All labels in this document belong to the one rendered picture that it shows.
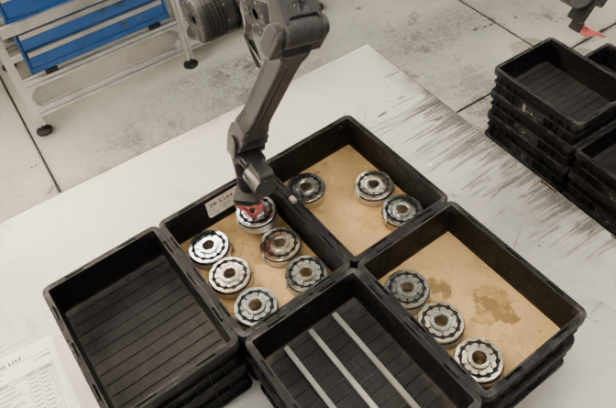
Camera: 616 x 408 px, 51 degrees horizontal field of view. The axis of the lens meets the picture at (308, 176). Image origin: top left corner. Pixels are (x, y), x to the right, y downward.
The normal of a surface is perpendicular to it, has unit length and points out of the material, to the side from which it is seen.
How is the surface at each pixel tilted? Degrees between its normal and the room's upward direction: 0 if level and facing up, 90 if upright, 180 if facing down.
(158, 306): 0
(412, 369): 0
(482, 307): 0
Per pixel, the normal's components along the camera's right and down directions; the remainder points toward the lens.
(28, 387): -0.08, -0.66
